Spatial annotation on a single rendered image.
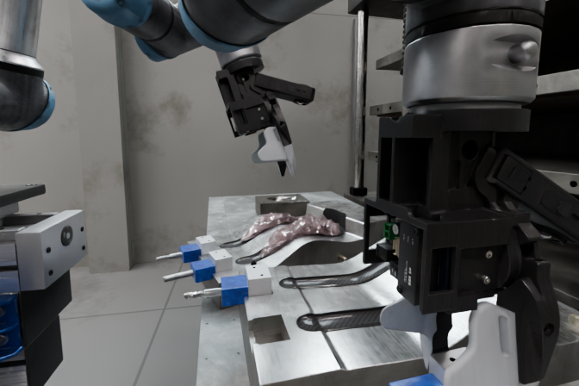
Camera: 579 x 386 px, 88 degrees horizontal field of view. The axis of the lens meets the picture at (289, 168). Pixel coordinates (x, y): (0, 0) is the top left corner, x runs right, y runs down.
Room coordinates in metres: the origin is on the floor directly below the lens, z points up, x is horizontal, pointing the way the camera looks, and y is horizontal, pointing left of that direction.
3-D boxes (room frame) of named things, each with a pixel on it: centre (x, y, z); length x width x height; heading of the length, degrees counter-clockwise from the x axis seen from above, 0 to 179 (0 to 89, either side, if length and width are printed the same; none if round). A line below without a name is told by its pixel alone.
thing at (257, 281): (0.45, 0.10, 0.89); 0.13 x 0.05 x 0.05; 104
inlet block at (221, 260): (0.59, 0.19, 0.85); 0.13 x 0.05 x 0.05; 121
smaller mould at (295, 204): (1.23, 0.03, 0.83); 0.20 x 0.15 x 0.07; 104
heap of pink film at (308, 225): (0.78, -0.01, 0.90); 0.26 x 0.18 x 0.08; 121
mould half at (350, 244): (0.78, -0.01, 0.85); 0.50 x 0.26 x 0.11; 121
